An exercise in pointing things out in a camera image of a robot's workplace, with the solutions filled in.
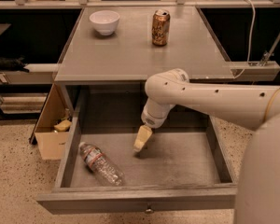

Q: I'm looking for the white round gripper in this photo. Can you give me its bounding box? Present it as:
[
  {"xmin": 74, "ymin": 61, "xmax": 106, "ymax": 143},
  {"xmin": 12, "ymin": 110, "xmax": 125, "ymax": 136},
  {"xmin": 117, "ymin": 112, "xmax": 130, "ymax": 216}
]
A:
[{"xmin": 133, "ymin": 98, "xmax": 175, "ymax": 152}]

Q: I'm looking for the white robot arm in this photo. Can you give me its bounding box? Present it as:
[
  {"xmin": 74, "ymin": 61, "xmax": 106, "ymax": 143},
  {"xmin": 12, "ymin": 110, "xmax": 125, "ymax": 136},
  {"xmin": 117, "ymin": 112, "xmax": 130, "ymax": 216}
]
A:
[{"xmin": 133, "ymin": 69, "xmax": 280, "ymax": 224}]

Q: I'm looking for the open grey top drawer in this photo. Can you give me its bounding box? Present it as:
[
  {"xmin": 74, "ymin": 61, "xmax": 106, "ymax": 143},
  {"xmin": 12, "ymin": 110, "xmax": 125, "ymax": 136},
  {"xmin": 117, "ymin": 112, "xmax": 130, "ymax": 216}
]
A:
[{"xmin": 36, "ymin": 90, "xmax": 237, "ymax": 214}]

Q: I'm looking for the clear plastic water bottle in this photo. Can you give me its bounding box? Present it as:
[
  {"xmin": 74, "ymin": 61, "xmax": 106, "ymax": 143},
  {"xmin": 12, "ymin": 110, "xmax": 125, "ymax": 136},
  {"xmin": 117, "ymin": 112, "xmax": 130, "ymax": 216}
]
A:
[{"xmin": 78, "ymin": 142, "xmax": 124, "ymax": 187}]

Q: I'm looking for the round metal drawer knob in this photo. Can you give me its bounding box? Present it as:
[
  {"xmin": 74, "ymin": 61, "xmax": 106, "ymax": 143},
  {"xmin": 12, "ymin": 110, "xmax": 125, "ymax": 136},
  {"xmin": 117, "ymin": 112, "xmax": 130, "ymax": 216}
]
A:
[{"xmin": 145, "ymin": 206, "xmax": 154, "ymax": 215}]

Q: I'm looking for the grey wooden cabinet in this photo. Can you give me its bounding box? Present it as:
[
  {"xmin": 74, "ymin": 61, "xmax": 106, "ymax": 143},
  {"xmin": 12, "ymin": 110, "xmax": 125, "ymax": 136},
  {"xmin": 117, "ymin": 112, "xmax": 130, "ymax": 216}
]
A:
[{"xmin": 55, "ymin": 6, "xmax": 232, "ymax": 108}]

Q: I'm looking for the yellow item in box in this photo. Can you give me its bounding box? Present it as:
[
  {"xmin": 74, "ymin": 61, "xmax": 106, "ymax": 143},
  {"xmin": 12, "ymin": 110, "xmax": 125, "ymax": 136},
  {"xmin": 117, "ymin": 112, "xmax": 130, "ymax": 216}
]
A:
[{"xmin": 54, "ymin": 119, "xmax": 71, "ymax": 132}]

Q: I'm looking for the open cardboard box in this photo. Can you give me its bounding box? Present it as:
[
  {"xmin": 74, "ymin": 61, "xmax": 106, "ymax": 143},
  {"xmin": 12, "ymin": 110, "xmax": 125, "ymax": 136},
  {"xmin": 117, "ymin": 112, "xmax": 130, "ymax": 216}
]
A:
[{"xmin": 33, "ymin": 84, "xmax": 70, "ymax": 160}]

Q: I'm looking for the gold soda can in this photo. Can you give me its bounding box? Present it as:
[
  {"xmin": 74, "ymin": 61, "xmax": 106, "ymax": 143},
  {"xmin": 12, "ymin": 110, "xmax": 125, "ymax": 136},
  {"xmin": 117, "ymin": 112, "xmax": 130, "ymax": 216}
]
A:
[{"xmin": 151, "ymin": 9, "xmax": 170, "ymax": 46}]

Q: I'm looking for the white ceramic bowl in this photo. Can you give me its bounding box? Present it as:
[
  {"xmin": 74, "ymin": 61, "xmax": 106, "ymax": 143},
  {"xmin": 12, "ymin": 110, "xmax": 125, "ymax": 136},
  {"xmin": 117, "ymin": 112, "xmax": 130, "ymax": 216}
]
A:
[{"xmin": 90, "ymin": 10, "xmax": 119, "ymax": 35}]

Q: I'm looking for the metal diagonal brace rod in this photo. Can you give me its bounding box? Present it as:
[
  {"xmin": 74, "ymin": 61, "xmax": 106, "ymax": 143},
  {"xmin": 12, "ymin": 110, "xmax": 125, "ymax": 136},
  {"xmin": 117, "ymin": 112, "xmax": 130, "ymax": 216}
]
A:
[{"xmin": 259, "ymin": 32, "xmax": 280, "ymax": 66}]

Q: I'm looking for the black cloth on shelf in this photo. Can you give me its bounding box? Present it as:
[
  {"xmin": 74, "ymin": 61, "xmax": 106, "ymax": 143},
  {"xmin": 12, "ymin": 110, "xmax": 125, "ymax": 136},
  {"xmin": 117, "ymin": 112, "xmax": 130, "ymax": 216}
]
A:
[{"xmin": 0, "ymin": 57, "xmax": 29, "ymax": 73}]

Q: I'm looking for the white metal rail beam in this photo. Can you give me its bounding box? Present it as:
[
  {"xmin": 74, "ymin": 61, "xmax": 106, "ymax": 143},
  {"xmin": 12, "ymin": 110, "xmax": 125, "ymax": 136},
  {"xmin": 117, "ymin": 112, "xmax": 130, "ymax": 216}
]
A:
[{"xmin": 0, "ymin": 62, "xmax": 280, "ymax": 85}]

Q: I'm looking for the white cable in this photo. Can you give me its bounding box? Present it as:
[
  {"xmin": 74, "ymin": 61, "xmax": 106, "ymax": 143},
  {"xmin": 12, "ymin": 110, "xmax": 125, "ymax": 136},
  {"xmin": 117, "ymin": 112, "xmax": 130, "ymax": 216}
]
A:
[{"xmin": 233, "ymin": 0, "xmax": 257, "ymax": 79}]

